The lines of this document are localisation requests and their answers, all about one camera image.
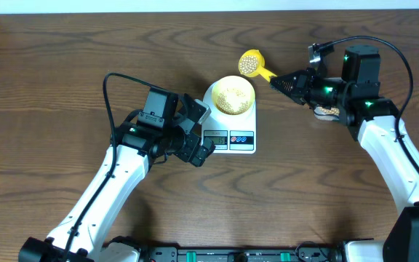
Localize yellow plastic measuring scoop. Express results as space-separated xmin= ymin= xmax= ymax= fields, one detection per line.
xmin=238 ymin=49 xmax=276 ymax=82

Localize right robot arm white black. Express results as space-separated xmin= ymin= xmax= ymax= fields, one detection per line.
xmin=270 ymin=43 xmax=419 ymax=261

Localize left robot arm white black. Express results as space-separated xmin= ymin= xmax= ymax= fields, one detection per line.
xmin=18 ymin=87 xmax=215 ymax=261

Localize white digital kitchen scale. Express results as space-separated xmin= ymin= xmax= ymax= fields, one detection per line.
xmin=201 ymin=82 xmax=257 ymax=154

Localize soybeans in yellow bowl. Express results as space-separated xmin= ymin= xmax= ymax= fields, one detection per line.
xmin=216 ymin=89 xmax=250 ymax=115

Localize pale yellow bowl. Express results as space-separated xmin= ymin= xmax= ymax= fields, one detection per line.
xmin=210 ymin=76 xmax=255 ymax=116

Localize clear plastic container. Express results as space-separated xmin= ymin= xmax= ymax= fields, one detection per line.
xmin=314 ymin=106 xmax=340 ymax=122

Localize soybeans pile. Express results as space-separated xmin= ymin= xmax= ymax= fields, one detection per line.
xmin=319 ymin=107 xmax=340 ymax=116

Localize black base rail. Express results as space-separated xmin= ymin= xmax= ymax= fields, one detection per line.
xmin=102 ymin=236 xmax=345 ymax=262

